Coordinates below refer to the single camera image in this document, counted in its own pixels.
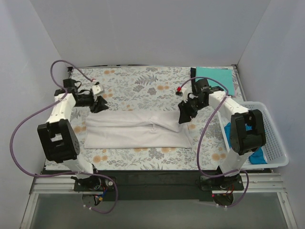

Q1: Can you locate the folded teal t shirt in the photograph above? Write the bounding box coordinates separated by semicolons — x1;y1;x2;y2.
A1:
196;67;235;96

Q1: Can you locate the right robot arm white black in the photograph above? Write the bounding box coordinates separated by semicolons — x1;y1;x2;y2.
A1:
176;77;266;187

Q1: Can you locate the white plastic basket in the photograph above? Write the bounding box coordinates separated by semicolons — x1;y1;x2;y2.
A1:
217;101;289;171

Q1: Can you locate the purple cable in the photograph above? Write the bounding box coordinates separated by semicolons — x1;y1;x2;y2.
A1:
9;60;119;214
175;76;250;210

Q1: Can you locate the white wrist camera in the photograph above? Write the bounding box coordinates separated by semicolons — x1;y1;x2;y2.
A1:
181;87;191;103
91;84;104;97

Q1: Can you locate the floral patterned table mat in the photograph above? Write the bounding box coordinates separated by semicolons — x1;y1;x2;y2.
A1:
46;66;241;171

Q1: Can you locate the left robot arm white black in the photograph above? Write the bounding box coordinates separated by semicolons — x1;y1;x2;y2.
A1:
37;79;108;191

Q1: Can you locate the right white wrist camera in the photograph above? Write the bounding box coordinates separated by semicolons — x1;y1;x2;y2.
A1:
181;87;191;103

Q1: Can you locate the blue t shirt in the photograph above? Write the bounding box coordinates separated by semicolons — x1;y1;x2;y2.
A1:
224;123;267;165

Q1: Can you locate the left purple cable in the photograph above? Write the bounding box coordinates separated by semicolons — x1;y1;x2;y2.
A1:
9;60;119;214

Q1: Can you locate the folded black t shirt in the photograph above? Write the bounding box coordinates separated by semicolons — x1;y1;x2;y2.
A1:
190;67;234;97

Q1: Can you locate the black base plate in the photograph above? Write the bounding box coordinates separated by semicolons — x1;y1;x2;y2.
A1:
73;169;244;203

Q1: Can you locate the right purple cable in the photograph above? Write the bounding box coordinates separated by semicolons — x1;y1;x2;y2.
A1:
175;76;250;210

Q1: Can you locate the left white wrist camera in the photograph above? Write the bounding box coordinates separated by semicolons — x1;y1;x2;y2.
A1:
91;84;104;97

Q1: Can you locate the white t shirt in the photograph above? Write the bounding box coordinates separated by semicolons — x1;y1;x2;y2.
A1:
84;111;193;149

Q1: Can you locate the aluminium frame rail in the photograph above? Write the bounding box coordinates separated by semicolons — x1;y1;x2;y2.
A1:
30;173;286;194

